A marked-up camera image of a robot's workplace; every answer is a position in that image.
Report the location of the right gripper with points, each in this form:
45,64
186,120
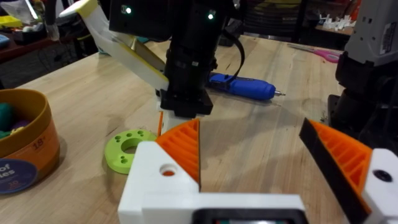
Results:
192,62

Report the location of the heap of white small parts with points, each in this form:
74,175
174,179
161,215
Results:
337,23

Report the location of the yellow flat object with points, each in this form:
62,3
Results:
9,21

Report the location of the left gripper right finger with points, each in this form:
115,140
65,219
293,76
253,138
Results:
377,193

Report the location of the white board with yellow edge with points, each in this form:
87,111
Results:
124,57

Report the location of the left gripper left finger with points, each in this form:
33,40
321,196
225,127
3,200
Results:
155,183

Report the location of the orange round toy tub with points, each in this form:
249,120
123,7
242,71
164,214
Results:
31,146

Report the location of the green disc with holes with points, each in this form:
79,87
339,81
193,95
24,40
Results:
116,152

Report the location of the blue electric screwdriver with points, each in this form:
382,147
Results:
248,88

